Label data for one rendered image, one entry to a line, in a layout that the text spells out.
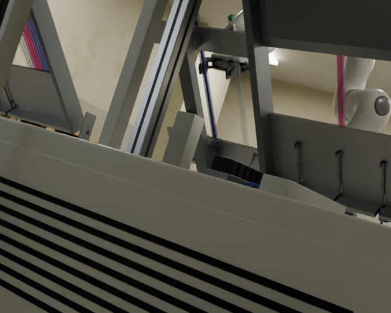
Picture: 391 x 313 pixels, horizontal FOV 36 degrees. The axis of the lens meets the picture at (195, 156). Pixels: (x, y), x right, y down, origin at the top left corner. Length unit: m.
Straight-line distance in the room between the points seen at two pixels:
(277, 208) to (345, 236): 0.07
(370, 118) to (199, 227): 1.50
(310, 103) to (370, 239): 10.36
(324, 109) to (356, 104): 8.74
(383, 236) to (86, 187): 0.33
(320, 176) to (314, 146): 0.08
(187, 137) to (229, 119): 9.49
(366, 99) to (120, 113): 1.13
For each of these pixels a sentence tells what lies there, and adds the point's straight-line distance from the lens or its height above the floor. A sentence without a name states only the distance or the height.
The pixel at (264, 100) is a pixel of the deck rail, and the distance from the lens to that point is 1.49.
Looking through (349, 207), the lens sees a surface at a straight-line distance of 1.49.
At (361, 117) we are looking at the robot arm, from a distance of 2.02.
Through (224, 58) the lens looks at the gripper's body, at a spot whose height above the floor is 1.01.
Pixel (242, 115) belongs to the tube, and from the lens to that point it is 1.69.
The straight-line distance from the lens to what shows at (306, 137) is 1.49.
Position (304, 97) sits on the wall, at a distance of 10.90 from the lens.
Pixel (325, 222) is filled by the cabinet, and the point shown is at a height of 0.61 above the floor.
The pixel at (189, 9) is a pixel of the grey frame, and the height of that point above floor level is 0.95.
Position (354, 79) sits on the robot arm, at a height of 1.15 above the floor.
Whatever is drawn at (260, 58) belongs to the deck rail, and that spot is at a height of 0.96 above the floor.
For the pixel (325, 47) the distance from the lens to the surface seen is 1.36.
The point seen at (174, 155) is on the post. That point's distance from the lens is 1.64.
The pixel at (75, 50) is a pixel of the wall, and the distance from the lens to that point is 6.94.
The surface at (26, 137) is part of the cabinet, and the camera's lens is 0.77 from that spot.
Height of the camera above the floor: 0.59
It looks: 4 degrees up
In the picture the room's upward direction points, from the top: 18 degrees clockwise
